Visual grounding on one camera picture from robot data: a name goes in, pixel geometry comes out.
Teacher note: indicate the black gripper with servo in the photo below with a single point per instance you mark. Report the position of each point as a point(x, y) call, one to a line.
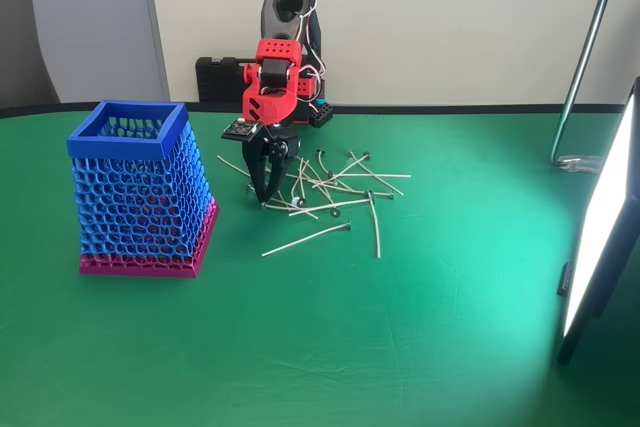
point(268, 151)

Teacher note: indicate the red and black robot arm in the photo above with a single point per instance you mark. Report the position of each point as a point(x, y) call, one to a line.
point(272, 107)

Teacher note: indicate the blue and magenta mesh basket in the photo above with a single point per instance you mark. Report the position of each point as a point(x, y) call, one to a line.
point(120, 148)

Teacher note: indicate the black teal clamp knob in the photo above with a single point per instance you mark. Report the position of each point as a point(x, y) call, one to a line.
point(321, 97)

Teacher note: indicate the black plastic tool case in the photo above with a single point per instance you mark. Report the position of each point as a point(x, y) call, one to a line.
point(215, 82)

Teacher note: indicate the green table cloth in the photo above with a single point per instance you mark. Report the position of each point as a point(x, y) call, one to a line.
point(350, 347)

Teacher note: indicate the dark grey chair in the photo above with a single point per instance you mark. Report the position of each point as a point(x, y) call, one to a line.
point(20, 47)

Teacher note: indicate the black framed light panel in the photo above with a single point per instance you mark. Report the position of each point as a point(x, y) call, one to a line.
point(600, 227)

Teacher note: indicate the chrome stand pole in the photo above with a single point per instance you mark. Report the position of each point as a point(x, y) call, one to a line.
point(587, 47)

